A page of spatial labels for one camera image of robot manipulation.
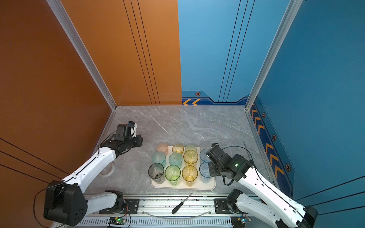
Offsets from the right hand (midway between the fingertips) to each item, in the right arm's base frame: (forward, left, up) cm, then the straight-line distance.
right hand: (211, 168), depth 73 cm
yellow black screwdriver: (+19, -27, -13) cm, 35 cm away
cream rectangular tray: (-4, +7, -13) cm, 15 cm away
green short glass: (+16, +11, -6) cm, 20 cm away
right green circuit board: (-21, -12, -15) cm, 29 cm away
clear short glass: (+18, +1, -8) cm, 20 cm away
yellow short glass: (+17, +19, -8) cm, 27 cm away
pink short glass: (+17, +29, -9) cm, 35 cm away
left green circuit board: (-21, +48, -14) cm, 55 cm away
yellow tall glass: (+8, +11, -3) cm, 14 cm away
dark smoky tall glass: (+1, +30, -7) cm, 31 cm away
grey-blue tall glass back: (-2, +4, +1) cm, 5 cm away
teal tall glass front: (+10, +30, -8) cm, 33 cm away
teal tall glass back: (+9, +20, -8) cm, 24 cm away
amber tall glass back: (-2, +11, -1) cm, 12 cm away
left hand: (+19, +40, 0) cm, 45 cm away
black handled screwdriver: (-15, +18, -13) cm, 27 cm away
